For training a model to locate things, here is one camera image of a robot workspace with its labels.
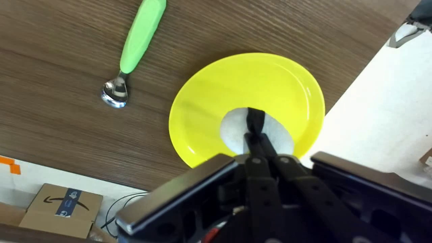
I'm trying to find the green handled metal spoon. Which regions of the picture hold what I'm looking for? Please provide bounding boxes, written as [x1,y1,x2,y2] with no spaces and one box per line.
[98,0,168,111]

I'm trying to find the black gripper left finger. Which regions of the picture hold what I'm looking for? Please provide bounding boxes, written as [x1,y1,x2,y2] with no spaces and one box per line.
[116,107,288,243]

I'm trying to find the black floor cables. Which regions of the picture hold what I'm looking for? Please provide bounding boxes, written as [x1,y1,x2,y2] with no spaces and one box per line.
[99,192,149,235]

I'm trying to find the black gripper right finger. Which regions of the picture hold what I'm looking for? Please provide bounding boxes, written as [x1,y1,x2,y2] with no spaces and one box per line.
[256,107,432,243]

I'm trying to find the orange floor tape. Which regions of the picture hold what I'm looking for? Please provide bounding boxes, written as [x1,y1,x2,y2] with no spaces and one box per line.
[0,154,22,176]

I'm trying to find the printed cardboard shipping box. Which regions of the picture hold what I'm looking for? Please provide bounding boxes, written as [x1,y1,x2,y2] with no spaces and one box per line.
[17,183,103,241]

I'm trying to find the yellow plastic plate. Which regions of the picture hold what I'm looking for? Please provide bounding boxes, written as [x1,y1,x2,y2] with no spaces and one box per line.
[167,52,326,170]

